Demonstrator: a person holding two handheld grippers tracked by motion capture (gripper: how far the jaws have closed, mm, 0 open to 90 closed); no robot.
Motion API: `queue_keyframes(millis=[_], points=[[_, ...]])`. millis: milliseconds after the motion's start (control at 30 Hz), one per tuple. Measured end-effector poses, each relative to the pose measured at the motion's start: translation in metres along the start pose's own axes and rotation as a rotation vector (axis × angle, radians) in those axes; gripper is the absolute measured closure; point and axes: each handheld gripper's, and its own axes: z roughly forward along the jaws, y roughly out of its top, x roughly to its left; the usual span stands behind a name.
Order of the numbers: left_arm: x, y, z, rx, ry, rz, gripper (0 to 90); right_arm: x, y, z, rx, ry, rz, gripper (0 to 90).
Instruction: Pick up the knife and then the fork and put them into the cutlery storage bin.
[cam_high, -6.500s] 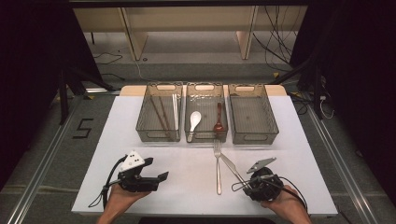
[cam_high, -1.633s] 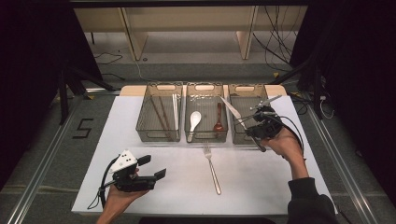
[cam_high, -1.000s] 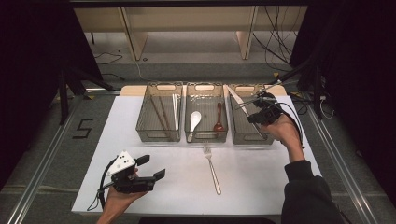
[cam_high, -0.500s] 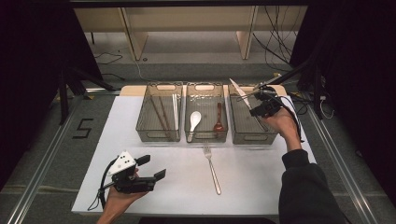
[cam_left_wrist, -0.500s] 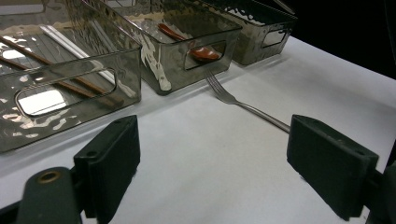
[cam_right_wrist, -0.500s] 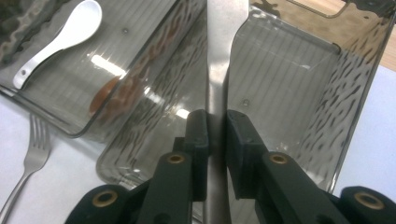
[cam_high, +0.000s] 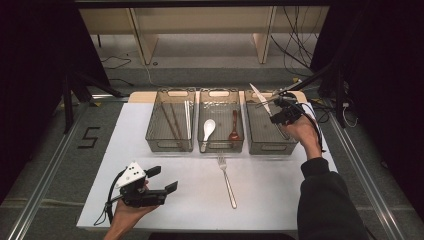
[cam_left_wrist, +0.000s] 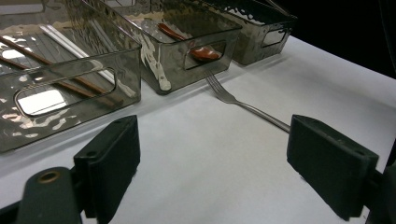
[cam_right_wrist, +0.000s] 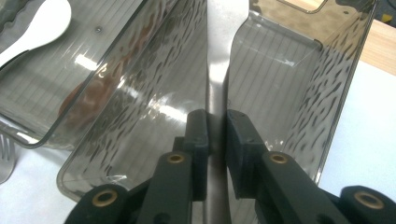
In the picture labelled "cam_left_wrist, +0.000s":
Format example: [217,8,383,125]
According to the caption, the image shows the white ceramic spoon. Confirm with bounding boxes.
[139,29,173,91]

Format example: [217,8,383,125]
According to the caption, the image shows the brown wooden spoon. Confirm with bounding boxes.
[157,22,221,62]

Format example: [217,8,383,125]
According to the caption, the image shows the metal fork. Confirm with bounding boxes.
[205,70,292,134]

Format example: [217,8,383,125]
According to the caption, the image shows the smoky clear plastic bin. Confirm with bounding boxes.
[83,0,243,95]
[199,0,298,66]
[0,0,143,154]

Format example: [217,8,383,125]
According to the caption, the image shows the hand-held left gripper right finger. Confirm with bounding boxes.
[286,114,380,222]

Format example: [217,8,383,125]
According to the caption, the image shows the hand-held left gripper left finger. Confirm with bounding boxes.
[73,115,141,224]

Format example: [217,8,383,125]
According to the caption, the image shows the brown wooden chopstick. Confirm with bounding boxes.
[0,35,124,105]
[0,55,117,109]

